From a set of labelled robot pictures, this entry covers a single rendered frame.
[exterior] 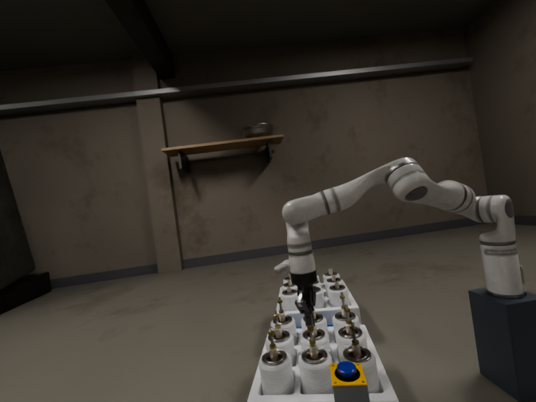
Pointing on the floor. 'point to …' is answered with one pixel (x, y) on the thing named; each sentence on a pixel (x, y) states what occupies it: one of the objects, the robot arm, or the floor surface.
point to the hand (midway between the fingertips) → (309, 318)
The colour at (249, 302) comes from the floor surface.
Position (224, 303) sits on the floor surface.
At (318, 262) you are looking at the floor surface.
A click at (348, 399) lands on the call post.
